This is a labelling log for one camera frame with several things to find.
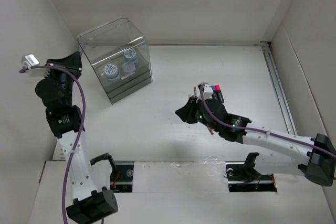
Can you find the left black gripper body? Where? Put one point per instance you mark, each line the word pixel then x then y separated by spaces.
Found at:
pixel 61 75

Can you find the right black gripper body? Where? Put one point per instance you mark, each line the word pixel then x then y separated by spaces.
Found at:
pixel 200 115

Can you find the pink capped marker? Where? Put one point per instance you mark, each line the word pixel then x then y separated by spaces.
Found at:
pixel 218 93

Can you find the blue slime jar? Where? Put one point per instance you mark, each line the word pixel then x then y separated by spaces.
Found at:
pixel 112 73
pixel 131 56

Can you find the clear acrylic drawer organizer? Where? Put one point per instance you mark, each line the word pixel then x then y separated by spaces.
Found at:
pixel 105 44

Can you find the small dark glitter jar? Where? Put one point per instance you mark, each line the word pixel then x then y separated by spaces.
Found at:
pixel 129 67

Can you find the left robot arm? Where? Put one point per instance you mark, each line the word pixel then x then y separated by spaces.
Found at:
pixel 86 192

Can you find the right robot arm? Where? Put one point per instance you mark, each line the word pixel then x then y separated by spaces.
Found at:
pixel 310 157

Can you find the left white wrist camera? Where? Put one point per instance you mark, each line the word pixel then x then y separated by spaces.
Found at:
pixel 28 61

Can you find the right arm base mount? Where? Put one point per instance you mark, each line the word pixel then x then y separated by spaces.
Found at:
pixel 242 177

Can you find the aluminium rail right side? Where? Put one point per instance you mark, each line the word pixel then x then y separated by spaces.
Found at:
pixel 281 97

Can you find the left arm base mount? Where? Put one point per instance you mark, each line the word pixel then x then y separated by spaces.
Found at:
pixel 122 180

